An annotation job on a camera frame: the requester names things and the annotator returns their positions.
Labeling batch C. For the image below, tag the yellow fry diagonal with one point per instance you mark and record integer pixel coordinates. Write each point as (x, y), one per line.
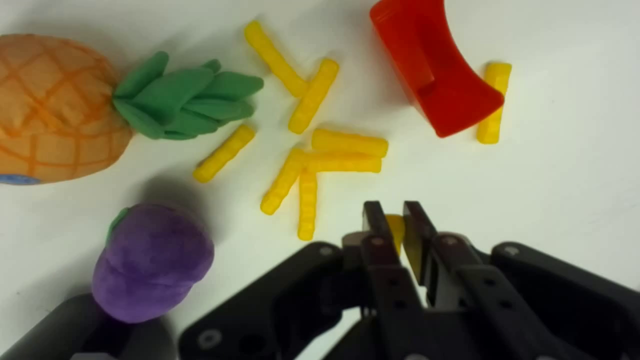
(284, 180)
(314, 96)

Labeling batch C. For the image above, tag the yellow fry vertical bottom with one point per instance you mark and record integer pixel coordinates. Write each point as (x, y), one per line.
(309, 201)

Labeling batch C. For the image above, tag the yellow fry behind container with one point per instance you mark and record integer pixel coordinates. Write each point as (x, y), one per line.
(496, 75)

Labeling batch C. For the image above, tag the yellow fry horizontal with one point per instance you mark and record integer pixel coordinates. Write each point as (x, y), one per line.
(340, 162)
(332, 140)

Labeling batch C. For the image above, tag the yellow fry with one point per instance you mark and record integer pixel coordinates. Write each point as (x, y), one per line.
(225, 154)
(397, 231)
(496, 75)
(268, 53)

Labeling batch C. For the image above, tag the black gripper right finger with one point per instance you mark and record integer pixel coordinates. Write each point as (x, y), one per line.
(462, 285)

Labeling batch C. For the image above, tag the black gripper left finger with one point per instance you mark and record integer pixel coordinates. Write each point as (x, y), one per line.
(394, 296)

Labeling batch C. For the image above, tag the yellow fry diagonal middle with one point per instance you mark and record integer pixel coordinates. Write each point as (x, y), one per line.
(284, 180)

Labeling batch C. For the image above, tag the red fries container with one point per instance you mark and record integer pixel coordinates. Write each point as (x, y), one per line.
(432, 71)

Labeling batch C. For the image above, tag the yellow fry top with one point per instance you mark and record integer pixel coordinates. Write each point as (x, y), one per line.
(268, 53)

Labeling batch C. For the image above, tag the purple plush eggplant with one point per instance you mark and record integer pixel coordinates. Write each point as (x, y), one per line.
(151, 260)

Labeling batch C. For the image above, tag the orange plush pineapple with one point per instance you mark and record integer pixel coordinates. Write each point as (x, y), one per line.
(67, 113)

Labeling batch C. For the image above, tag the yellow fry horizontal lower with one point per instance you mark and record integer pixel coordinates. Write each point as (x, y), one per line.
(340, 162)

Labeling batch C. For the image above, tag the yellow fry upper diagonal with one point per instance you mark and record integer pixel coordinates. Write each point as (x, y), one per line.
(314, 96)

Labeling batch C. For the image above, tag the yellow fry horizontal upper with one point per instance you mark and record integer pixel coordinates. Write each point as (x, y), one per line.
(332, 140)

